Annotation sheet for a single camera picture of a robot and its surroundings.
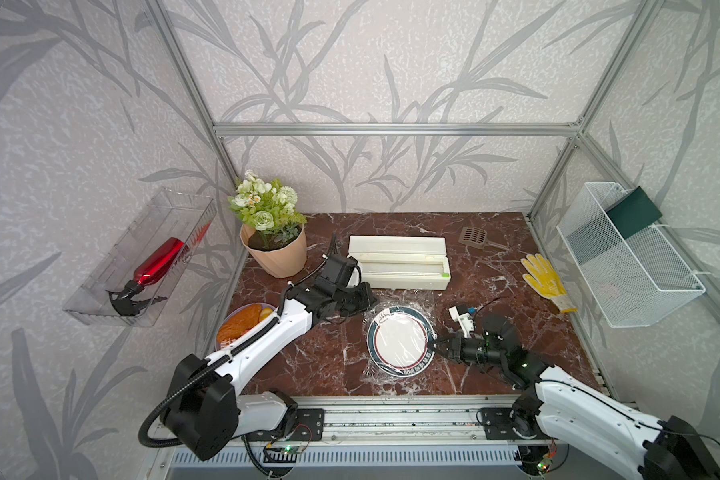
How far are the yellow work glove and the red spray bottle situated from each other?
105cm

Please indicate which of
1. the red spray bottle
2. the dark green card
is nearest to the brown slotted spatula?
the dark green card

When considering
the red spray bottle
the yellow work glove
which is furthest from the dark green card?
the red spray bottle

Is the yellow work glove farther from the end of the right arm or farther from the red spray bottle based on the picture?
the red spray bottle

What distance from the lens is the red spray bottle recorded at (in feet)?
1.95

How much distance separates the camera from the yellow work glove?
98 cm
